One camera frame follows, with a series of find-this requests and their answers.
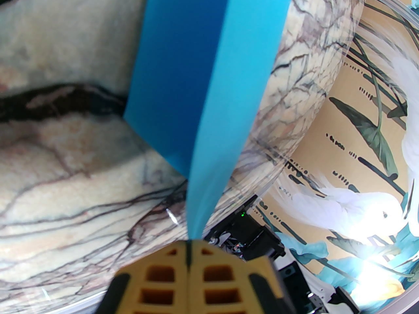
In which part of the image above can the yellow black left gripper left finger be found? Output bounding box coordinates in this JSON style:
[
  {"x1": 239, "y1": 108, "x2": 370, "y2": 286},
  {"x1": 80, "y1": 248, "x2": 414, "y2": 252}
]
[{"x1": 95, "y1": 239, "x2": 190, "y2": 314}]

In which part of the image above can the blue paper sheet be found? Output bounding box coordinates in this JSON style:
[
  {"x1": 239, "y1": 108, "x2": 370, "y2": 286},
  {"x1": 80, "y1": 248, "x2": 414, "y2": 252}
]
[{"x1": 124, "y1": 0, "x2": 297, "y2": 241}]

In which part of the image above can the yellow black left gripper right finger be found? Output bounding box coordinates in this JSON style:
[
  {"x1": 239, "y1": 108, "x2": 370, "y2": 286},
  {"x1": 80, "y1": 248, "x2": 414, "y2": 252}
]
[{"x1": 188, "y1": 239, "x2": 295, "y2": 314}]

